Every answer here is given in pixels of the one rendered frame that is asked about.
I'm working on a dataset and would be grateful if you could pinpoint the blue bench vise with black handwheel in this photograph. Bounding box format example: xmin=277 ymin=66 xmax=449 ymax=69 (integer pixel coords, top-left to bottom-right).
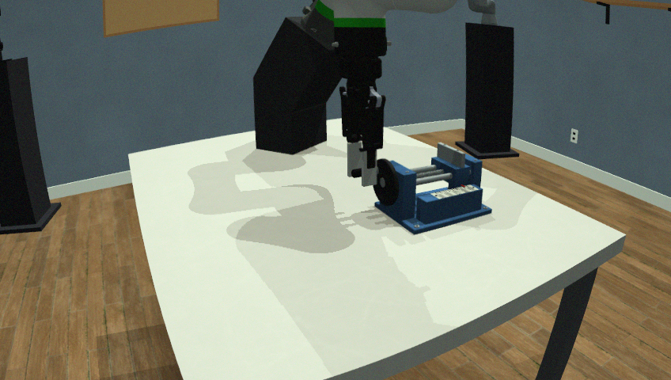
xmin=373 ymin=142 xmax=492 ymax=234

